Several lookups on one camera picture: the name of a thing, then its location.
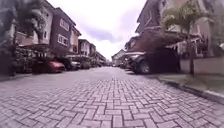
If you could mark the dark car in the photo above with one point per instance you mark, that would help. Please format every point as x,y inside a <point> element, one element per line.
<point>125,62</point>

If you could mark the row of houses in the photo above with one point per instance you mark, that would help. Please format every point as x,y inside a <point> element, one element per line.
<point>85,48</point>

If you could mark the grey brick paved road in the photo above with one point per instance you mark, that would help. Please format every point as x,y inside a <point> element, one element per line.
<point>106,100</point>

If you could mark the parked cars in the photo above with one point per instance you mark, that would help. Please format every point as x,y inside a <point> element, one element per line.
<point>75,64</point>

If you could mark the dark suv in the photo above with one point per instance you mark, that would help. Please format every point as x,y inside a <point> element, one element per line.
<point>156,61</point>

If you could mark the red car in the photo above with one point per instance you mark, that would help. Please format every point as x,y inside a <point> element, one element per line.
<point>53,66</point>

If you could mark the building with carport roof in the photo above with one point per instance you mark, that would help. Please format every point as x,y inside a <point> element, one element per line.
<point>151,20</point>

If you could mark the dark purple building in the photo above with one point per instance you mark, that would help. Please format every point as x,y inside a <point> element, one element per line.
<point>61,33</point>

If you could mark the pale building with balcony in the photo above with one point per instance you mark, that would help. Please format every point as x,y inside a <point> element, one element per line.
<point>46,23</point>

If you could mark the grey kerb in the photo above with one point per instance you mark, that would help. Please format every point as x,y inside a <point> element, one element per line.
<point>193,90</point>

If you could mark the palm tree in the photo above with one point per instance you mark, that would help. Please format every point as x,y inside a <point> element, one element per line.
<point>186,16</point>

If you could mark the grey pavement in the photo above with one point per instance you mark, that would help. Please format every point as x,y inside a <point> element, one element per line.
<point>200,82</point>

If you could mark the trees and bushes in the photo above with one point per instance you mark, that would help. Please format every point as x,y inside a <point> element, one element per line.
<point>13,40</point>

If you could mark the pale low wall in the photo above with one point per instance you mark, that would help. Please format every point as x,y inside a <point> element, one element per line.
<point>206,66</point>

